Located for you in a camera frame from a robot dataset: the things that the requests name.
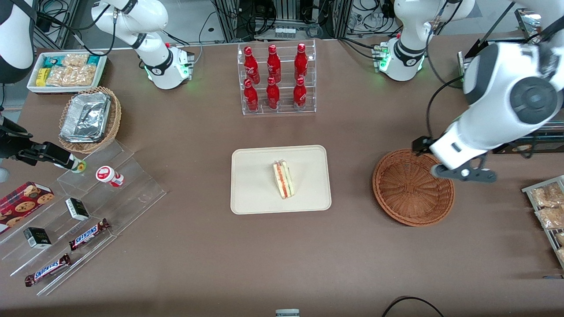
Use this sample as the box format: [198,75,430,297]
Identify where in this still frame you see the aluminium frame rack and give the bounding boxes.
[214,0,355,41]

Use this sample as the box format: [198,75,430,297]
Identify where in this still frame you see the white rectangular snack bin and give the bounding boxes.
[27,52,108,94]

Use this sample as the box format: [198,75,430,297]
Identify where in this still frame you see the red cookie box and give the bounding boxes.
[0,181,55,235]

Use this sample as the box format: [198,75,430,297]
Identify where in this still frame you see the red cola bottle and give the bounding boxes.
[266,77,280,110]
[244,78,260,112]
[244,46,260,84]
[267,44,282,83]
[293,77,307,110]
[294,43,308,81]

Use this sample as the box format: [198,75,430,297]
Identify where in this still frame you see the small black carton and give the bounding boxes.
[23,227,52,249]
[65,198,90,221]

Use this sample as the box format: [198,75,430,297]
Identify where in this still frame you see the stacked aluminium foil containers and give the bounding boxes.
[59,92,111,144]

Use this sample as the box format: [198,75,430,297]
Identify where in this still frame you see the brown snickers bar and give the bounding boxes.
[68,218,111,251]
[24,254,71,288]

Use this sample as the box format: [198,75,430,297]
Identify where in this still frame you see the tray of wrapped snacks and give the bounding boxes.
[522,175,564,269]

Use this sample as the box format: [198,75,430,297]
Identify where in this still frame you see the triangle sandwich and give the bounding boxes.
[272,160,295,199]

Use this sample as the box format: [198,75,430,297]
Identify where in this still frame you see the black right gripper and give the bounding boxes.
[0,117,76,170]

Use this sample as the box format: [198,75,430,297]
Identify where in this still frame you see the black box machine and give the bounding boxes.
[457,37,564,155]

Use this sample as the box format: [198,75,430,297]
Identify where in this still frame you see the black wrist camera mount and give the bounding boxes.
[412,136,437,155]

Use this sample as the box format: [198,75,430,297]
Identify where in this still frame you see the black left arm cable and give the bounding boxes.
[425,75,464,141]

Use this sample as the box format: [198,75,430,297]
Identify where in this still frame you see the red white yogurt cup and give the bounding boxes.
[96,166,125,188]

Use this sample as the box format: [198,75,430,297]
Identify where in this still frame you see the clear acrylic bottle rack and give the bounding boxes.
[237,39,317,116]

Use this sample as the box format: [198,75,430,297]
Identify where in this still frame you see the beige plastic tray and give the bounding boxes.
[230,145,332,215]

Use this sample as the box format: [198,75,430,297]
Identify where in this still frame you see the oval tan wicker basket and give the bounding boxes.
[58,86,122,154]

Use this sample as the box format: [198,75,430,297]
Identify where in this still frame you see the round brown wicker basket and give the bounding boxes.
[372,148,455,227]

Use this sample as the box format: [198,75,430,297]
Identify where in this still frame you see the clear acrylic step stand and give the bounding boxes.
[0,139,167,296]

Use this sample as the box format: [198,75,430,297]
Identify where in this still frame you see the black floor cable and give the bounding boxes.
[381,296,445,317]

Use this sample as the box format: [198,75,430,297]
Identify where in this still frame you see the clear bag of crackers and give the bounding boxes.
[535,207,564,229]
[531,184,564,207]

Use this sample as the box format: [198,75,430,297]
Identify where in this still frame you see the large bag of rice crackers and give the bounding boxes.
[46,65,97,87]

